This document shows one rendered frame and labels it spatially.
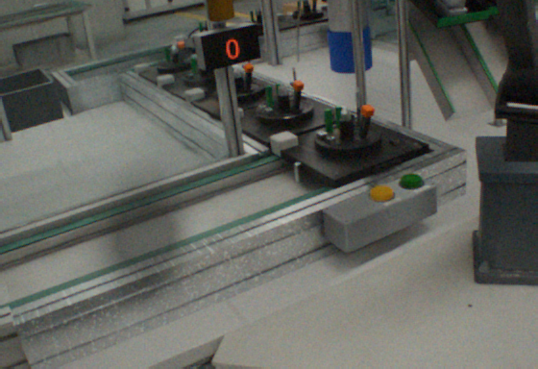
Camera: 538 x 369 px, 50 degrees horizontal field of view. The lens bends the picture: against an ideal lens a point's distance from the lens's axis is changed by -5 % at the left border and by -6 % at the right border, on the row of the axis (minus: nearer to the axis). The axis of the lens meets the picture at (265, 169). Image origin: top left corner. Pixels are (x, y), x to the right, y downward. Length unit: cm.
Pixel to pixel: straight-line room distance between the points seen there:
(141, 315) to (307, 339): 26
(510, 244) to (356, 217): 25
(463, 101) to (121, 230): 78
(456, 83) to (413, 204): 40
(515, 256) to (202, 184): 62
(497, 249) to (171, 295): 52
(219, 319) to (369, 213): 30
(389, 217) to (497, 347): 30
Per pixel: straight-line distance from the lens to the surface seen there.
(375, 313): 95
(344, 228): 99
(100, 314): 94
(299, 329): 93
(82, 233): 118
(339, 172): 114
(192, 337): 95
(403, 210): 106
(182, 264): 95
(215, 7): 117
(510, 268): 101
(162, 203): 120
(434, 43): 142
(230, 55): 118
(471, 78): 140
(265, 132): 138
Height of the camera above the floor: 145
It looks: 24 degrees down
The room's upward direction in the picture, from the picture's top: 8 degrees counter-clockwise
